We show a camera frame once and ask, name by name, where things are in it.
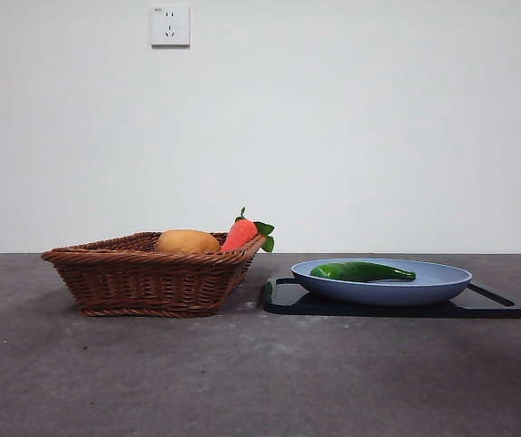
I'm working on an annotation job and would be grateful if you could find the green pepper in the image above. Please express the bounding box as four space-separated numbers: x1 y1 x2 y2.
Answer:
309 261 418 284

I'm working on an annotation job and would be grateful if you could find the blue round plate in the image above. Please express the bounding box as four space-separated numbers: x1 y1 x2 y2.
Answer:
290 258 474 307

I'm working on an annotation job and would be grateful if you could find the orange toy carrot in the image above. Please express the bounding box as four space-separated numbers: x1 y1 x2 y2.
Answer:
220 207 276 253

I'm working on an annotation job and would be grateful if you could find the yellow-brown potato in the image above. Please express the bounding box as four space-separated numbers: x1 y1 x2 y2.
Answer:
155 229 221 255

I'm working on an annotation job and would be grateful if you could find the black rectangular tray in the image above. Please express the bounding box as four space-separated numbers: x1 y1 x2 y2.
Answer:
260 276 521 320

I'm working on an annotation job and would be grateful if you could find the brown wicker basket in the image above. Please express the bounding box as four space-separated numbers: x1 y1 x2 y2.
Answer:
40 231 266 318

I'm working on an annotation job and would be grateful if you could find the white wall socket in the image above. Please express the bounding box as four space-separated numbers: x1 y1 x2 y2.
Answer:
150 5 191 49

